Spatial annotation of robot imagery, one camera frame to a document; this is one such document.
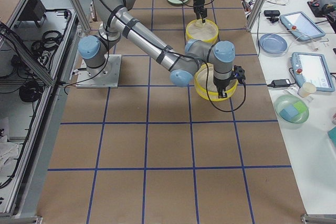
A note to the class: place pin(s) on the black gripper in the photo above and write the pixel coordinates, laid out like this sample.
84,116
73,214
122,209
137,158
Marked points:
198,1
220,83

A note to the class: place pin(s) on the white steamed bun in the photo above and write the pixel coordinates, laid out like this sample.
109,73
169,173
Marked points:
199,23

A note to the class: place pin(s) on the yellow bamboo steamer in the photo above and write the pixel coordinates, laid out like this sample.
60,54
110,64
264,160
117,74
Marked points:
205,88
209,33

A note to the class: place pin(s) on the black power adapter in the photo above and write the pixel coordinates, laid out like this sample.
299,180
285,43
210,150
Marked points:
280,83

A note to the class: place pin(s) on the green bowl with sponges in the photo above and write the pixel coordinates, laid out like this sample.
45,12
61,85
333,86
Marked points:
292,112

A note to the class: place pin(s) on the black webcam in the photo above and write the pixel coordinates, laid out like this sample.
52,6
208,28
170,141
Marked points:
272,15

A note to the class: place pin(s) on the blue plate on desk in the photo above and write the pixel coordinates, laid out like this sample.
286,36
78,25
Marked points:
273,44

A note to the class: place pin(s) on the white paper cup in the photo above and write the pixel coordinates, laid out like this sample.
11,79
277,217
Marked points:
307,89

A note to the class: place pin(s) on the near teach pendant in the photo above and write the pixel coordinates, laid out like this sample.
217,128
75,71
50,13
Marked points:
312,68

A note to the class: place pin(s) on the teach pendant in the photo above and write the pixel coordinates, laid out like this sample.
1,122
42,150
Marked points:
312,68
301,26

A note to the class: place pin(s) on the far teach pendant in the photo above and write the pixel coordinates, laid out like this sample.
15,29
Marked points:
301,26

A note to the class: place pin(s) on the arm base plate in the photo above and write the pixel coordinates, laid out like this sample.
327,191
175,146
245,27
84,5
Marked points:
106,76

